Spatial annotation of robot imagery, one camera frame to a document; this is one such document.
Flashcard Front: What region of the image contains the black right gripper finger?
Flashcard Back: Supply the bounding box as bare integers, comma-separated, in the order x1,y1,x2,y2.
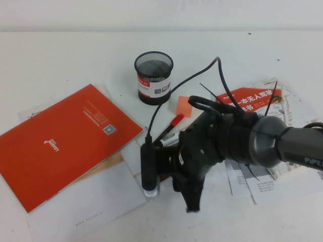
172,176,189,194
181,175,204,213

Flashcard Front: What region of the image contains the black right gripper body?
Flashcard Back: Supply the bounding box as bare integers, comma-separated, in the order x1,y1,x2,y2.
176,112,232,177

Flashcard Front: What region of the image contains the black mesh pen holder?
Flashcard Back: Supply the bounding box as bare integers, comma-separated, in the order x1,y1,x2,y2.
134,51,175,104

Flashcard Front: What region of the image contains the red capped black marker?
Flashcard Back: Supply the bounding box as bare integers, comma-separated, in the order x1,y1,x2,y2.
153,113,185,142

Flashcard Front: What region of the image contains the orange sticky note block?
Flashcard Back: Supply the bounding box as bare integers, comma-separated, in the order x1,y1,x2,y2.
175,95,194,118

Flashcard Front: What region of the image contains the brochure with yellow photos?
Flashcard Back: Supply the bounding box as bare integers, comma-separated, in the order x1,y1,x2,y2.
224,158,253,196

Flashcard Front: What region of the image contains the black zip tie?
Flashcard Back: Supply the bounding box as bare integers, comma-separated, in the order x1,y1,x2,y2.
199,83,221,102
264,80,279,116
245,163,260,182

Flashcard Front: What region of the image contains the plain white paper sheet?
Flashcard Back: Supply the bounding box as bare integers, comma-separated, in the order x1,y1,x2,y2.
120,137,144,182

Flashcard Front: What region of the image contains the red white map cover book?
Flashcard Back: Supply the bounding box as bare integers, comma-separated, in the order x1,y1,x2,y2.
216,80,316,181

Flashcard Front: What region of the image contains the grey and white brochure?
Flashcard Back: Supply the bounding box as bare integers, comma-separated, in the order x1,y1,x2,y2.
237,163,323,205

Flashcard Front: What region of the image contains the white booklet with wood photo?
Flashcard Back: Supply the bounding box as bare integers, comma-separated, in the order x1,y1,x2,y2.
26,153,147,239

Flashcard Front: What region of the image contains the orange LEADOR brochure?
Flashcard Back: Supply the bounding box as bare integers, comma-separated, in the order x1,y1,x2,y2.
0,84,144,214

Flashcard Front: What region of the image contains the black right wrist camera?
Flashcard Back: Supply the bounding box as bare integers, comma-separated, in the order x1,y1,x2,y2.
140,142,160,200

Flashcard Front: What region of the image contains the black camera cable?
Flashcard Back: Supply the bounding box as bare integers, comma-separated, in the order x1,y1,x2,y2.
145,56,238,142

